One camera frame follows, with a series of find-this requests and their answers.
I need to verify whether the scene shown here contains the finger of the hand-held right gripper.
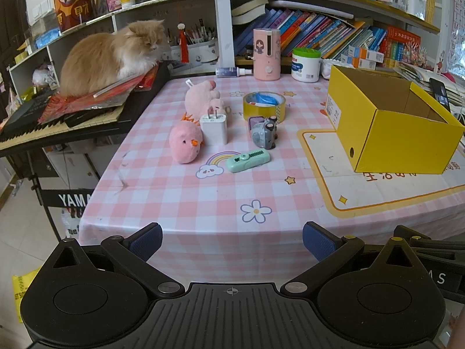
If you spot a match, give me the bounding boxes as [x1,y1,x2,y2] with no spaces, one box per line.
[413,248,465,261]
[394,225,465,252]

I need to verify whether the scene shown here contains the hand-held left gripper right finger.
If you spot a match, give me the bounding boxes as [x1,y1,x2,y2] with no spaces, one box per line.
[281,221,429,298]

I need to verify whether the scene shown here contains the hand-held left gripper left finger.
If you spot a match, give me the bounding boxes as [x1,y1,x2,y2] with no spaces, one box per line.
[45,222,179,298]

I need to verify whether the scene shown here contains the yellow cardboard box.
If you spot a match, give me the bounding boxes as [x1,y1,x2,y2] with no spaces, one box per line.
[324,65,465,174]

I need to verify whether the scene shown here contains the yellow tape roll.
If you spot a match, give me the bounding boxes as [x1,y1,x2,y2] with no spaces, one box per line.
[243,92,286,122]

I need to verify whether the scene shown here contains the pink pig plush toy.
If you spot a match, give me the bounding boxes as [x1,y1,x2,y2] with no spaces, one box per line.
[185,79,229,117]

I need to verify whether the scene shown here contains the person's right forearm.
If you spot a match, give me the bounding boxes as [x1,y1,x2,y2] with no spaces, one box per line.
[448,311,465,349]

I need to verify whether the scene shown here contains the pink checked tablecloth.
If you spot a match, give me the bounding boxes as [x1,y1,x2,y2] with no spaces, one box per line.
[78,76,465,288]

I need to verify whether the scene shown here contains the white printed bag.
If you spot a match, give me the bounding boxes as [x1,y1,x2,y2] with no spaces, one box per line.
[62,207,82,238]

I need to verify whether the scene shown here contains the black keyboard stand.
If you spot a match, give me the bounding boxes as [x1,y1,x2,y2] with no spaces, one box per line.
[27,149,96,242]

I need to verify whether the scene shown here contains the pink chick plush toy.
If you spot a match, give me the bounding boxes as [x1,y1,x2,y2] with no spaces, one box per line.
[169,113,207,163]

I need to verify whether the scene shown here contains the mint green utility cutter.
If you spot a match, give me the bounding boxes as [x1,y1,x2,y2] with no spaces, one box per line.
[226,151,271,172]

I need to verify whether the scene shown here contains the grey toy car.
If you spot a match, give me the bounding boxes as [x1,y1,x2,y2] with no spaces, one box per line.
[248,116,280,149]

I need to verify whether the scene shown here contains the white charger plug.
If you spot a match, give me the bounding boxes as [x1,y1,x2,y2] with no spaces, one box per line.
[200,107,228,146]

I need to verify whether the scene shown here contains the yellow plastic bag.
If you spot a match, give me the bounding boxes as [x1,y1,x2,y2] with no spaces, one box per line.
[12,267,42,324]

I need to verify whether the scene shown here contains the black flat case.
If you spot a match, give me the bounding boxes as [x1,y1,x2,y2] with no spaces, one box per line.
[63,111,99,129]

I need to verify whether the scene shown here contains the black smartphone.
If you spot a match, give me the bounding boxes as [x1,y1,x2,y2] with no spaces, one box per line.
[429,77,451,112]

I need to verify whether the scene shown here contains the black electronic keyboard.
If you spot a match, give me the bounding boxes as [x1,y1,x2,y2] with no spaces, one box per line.
[0,62,171,150]

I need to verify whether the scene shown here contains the stack of red paper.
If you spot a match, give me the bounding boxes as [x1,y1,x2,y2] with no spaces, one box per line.
[38,71,160,124]

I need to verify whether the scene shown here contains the white plastic strip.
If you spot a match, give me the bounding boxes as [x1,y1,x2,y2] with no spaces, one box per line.
[94,76,140,98]

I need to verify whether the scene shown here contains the pile of open books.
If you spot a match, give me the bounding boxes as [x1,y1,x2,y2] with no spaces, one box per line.
[394,62,465,107]

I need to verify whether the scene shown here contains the white canister green lid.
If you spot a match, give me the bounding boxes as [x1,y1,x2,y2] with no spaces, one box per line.
[291,47,322,83]

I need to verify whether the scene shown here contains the white pleated paper cups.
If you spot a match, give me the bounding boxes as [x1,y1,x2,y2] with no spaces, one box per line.
[321,57,342,78]

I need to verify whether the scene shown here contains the stack of small medicine boxes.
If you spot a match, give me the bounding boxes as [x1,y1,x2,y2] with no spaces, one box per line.
[339,45,386,70]

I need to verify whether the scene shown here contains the fluffy orange white cat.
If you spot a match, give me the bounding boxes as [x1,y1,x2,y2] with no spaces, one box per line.
[60,19,171,97]

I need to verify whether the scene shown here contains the small spray bottle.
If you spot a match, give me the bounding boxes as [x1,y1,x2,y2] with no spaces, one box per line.
[216,66,253,78]

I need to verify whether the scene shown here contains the pink cartoon humidifier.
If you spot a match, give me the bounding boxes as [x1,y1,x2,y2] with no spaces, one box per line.
[253,28,282,81]

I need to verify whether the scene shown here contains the white crumpled plastic bag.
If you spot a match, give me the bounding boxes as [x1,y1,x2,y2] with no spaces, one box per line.
[33,66,59,90]

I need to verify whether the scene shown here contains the red book set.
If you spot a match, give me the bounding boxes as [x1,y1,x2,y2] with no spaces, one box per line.
[380,25,422,63]

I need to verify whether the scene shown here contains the white pen holder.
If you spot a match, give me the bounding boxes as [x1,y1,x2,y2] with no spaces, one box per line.
[169,40,219,64]

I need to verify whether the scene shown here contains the red tassel ornament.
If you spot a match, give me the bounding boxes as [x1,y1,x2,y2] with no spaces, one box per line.
[177,23,190,63]

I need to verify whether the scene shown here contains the row of colourful leaning books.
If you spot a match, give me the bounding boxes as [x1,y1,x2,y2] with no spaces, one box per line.
[233,7,387,60]

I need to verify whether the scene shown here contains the bunch of pens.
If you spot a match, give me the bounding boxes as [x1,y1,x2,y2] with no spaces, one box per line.
[168,18,218,46]

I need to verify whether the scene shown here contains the blue packet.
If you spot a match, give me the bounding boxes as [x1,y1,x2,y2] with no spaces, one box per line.
[34,29,60,49]

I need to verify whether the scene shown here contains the white shelf unit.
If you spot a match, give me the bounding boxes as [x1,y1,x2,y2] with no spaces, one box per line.
[7,0,235,91]

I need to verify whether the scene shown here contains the thick white-paged book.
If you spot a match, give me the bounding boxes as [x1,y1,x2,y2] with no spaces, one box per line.
[232,0,269,17]
[232,11,267,26]

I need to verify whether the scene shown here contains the orange cartoon figure bag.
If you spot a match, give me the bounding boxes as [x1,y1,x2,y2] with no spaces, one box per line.
[53,0,97,31]

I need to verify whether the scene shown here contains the alphabet wall poster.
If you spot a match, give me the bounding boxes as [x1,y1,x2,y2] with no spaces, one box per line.
[448,0,465,67]

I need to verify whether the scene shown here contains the white wall switch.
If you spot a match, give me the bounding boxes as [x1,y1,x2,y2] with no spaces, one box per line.
[33,0,53,20]

